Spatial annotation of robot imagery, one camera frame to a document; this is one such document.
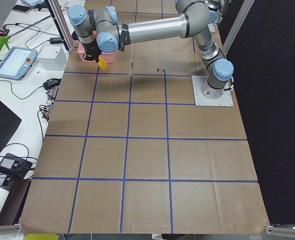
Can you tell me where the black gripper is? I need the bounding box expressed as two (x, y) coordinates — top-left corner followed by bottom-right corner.
(83, 42), (102, 62)

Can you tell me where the yellow toy block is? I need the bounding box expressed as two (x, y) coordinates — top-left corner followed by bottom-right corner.
(97, 56), (108, 71)

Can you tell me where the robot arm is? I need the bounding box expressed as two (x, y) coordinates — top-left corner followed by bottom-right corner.
(67, 0), (234, 100)

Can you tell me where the pink plastic box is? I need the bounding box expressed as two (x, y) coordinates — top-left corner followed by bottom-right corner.
(77, 42), (115, 64)

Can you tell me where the black power adapter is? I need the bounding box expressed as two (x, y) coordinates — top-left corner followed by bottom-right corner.
(49, 37), (63, 45)

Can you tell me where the white plastic container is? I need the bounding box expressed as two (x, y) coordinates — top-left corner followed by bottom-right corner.
(37, 44), (67, 71)

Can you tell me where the teach pendant tablet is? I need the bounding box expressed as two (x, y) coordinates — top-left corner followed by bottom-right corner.
(0, 46), (38, 81)

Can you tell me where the brown paper table cover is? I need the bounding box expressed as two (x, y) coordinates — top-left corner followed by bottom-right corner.
(19, 0), (271, 235)

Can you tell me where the aluminium frame post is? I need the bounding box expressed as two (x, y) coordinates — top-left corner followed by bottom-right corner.
(44, 0), (75, 52)

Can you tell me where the green handled reach grabber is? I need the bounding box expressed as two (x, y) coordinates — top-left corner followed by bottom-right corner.
(0, 14), (56, 54)

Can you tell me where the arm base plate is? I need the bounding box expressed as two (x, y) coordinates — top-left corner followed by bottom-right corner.
(208, 23), (216, 33)
(191, 75), (234, 107)

